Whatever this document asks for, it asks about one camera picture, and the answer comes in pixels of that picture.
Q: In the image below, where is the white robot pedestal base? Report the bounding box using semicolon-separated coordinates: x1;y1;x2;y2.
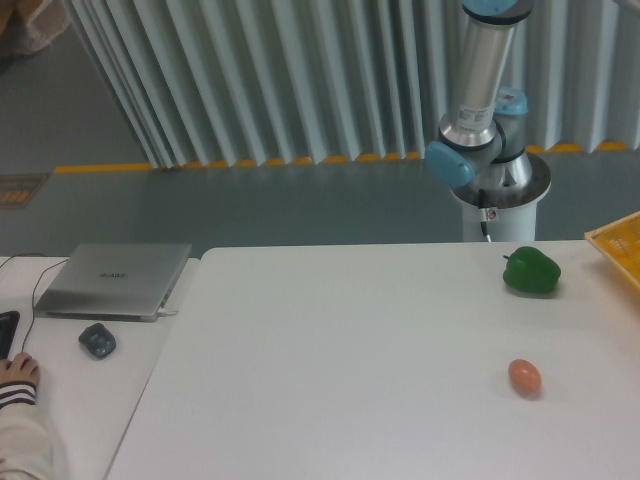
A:
451;152;551;243

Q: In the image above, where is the yellow plastic basket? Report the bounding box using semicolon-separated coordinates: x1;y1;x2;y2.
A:
584;212;639;292

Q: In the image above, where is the black laptop cable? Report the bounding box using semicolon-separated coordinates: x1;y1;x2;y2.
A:
0;252;71;357

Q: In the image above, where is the silver closed laptop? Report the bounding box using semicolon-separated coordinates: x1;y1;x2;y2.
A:
35;243;191;322

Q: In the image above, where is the green bell pepper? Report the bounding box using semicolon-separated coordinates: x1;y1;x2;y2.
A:
502;246;561;295

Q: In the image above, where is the dark grey earbuds case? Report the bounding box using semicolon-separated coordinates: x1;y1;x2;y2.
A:
78;323;117;360

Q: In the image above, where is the black keyboard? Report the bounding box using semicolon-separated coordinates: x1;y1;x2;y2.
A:
0;311;20;360

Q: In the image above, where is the white folding partition screen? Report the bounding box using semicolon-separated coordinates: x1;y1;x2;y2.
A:
65;1;639;168

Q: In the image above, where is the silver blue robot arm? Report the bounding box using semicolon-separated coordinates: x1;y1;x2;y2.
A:
425;1;534;188

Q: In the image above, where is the brown egg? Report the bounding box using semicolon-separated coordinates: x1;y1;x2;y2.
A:
507;359;542;396

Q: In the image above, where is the black white robot base cable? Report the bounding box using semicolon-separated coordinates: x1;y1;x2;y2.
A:
477;188;494;244

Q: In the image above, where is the person's hand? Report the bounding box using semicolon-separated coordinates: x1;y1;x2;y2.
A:
0;352;41;386

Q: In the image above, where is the white striped sleeve forearm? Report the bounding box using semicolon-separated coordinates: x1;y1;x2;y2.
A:
1;380;56;479

